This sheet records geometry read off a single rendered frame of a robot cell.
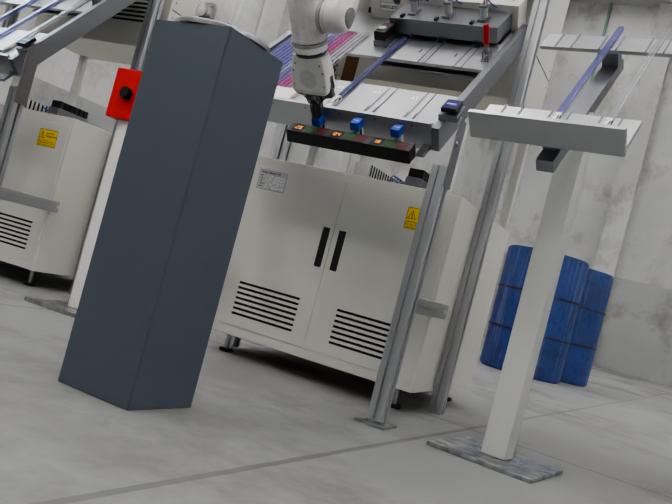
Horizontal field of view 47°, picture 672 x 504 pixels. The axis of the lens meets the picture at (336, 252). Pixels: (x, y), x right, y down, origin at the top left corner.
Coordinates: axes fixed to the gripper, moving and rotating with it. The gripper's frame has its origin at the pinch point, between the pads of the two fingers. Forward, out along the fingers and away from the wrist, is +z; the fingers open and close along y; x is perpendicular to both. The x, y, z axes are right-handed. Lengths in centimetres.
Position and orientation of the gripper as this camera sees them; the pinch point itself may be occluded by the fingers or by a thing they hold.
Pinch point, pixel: (317, 109)
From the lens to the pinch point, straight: 200.5
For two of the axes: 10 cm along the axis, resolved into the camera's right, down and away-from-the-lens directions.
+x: 4.7, -5.5, 6.9
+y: 8.8, 2.2, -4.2
